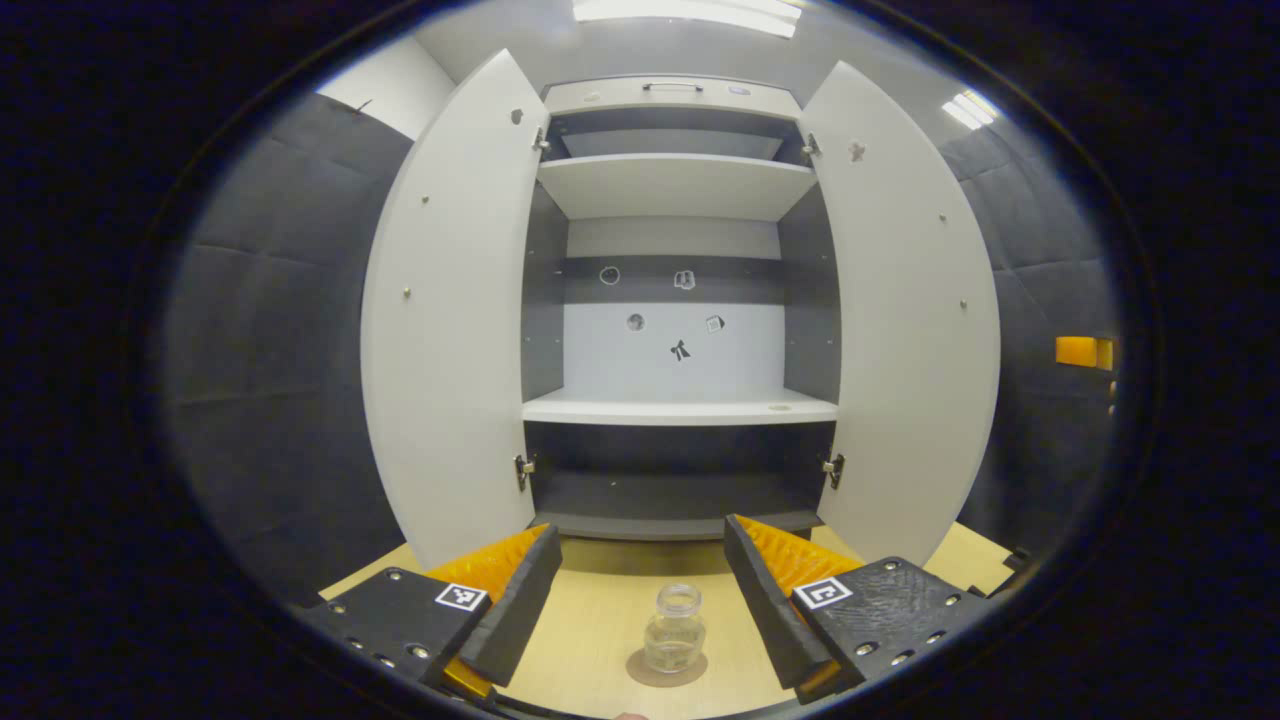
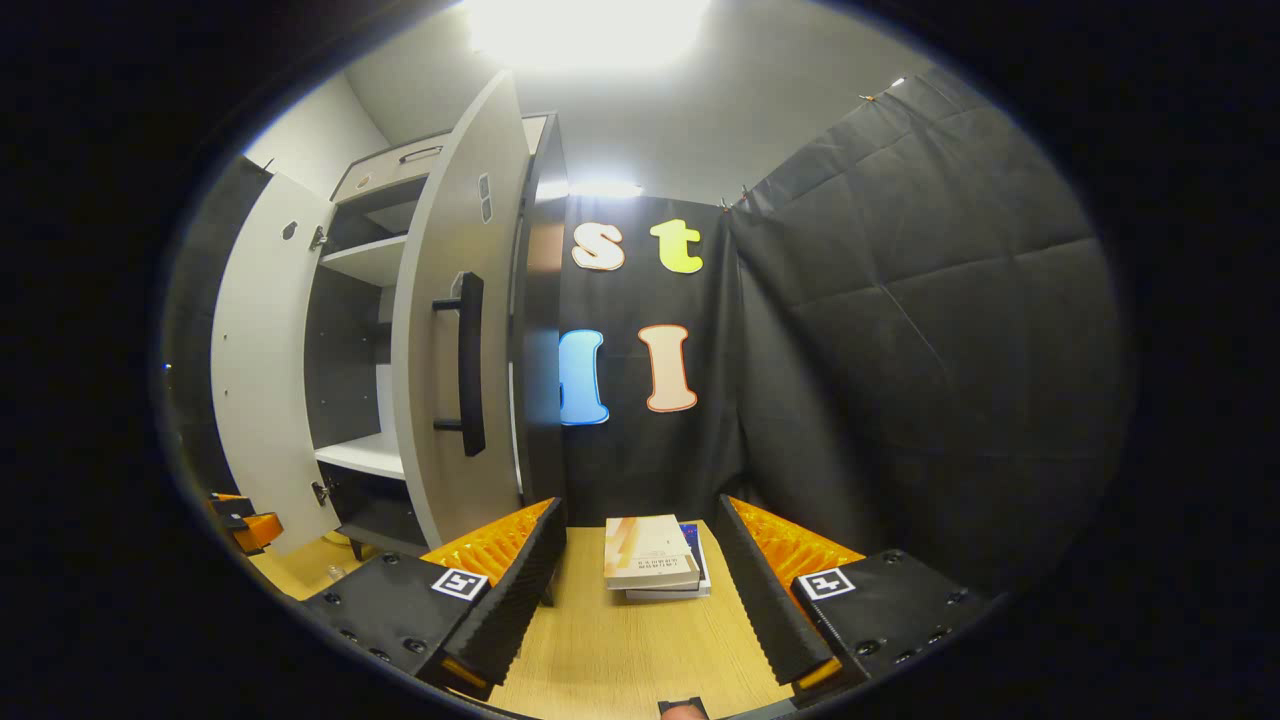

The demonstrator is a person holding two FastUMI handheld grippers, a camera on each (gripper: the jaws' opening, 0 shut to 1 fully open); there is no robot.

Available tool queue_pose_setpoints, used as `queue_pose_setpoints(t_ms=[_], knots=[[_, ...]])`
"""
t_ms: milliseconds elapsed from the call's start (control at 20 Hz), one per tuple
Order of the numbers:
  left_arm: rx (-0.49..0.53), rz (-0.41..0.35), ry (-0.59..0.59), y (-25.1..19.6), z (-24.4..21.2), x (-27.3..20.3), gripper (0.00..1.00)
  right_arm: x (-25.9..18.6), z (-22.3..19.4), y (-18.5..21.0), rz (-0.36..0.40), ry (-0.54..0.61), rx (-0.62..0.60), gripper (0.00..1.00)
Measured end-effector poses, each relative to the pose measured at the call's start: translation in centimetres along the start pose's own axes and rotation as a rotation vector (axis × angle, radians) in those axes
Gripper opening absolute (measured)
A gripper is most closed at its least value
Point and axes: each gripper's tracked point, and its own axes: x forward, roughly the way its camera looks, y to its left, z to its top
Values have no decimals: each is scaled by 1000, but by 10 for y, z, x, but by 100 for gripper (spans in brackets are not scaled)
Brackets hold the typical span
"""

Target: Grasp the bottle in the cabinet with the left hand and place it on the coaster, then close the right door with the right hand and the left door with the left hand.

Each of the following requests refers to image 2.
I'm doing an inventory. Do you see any grey and black cabinet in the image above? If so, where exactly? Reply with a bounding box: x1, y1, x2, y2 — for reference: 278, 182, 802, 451
305, 112, 571, 561

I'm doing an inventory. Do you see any grey cabinet shelf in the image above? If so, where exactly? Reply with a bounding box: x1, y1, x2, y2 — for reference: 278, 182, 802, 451
320, 234, 409, 288

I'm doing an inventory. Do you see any blue cover book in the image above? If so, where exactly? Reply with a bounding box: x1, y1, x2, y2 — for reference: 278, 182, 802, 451
625, 522, 713, 601

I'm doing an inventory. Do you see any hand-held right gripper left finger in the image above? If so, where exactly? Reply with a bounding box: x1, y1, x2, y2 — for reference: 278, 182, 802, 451
300, 498, 567, 703

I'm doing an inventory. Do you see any grey cabinet door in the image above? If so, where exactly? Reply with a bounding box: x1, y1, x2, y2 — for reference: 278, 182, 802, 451
390, 70, 531, 549
210, 172, 341, 556

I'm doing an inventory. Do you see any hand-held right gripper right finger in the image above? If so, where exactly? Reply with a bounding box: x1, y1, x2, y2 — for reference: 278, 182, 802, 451
718, 494, 991, 701

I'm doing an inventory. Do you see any cream book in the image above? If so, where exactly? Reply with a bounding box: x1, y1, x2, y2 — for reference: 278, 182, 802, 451
604, 515, 701, 591

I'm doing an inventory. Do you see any white cabinet shelf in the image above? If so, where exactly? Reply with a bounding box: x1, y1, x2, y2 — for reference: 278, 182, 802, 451
315, 432, 406, 481

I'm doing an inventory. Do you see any large ceiling light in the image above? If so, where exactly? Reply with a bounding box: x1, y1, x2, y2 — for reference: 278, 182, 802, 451
465, 0, 711, 71

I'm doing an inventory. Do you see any black backdrop cloth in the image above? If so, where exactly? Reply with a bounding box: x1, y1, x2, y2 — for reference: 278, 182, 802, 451
160, 65, 1136, 591

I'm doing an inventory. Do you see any ceiling light strip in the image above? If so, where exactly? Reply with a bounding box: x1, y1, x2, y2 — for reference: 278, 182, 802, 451
537, 178, 646, 201

